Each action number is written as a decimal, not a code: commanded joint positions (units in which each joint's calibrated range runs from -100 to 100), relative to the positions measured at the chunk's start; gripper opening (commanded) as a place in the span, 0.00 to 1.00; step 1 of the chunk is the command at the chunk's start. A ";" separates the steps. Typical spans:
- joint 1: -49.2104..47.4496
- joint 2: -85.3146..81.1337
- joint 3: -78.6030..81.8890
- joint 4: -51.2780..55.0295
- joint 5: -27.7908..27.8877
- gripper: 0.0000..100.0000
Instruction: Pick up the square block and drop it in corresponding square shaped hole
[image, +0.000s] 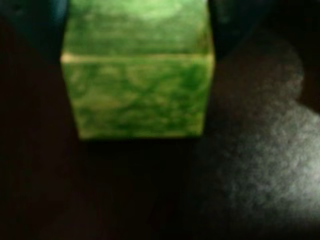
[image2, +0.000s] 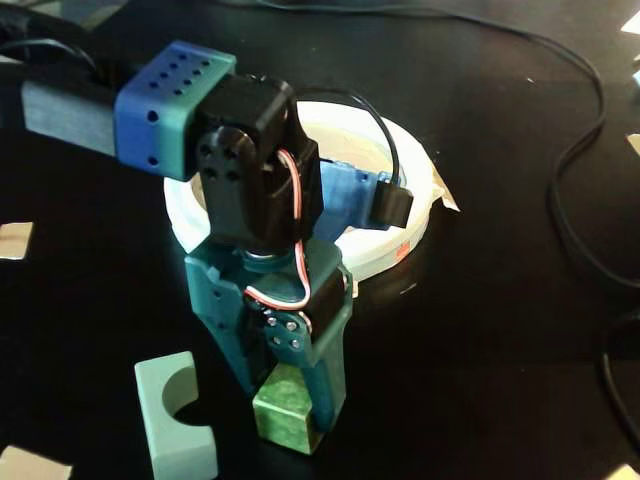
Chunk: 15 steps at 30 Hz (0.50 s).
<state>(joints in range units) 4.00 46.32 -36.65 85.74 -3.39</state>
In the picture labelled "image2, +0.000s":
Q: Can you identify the mint green arch block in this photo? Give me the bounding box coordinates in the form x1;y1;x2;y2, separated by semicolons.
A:
133;350;220;480

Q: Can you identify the black looped cable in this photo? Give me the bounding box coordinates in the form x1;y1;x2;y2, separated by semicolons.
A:
599;309;640;446

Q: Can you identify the long black cable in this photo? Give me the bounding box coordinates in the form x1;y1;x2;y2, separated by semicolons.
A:
269;0;640;290

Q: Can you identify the red and white servo wire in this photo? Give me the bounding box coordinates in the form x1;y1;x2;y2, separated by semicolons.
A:
244;148;314;314

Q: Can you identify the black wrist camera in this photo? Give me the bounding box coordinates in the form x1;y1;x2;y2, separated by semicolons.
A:
372;182;414;229

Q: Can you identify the teal gripper with servo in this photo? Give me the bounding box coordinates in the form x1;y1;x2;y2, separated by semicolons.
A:
184;239;351;434

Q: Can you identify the black table mat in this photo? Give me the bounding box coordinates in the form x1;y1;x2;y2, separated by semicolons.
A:
0;0;640;480

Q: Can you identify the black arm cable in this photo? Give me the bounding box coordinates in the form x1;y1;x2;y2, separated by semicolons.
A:
0;38;101;84

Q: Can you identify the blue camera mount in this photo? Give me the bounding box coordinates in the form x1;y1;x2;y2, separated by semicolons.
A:
319;162;394;231

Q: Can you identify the green square wooden block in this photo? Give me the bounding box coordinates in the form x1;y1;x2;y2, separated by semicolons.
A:
252;364;326;456

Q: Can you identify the white round shape sorter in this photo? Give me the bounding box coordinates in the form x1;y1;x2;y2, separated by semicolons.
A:
163;99;434;284

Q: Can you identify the thin black camera cable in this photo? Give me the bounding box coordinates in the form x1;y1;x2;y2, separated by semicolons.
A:
294;88;406;194

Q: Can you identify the tan tape patch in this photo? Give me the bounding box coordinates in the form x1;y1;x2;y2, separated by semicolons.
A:
0;444;74;480
0;221;35;261
602;463;640;480

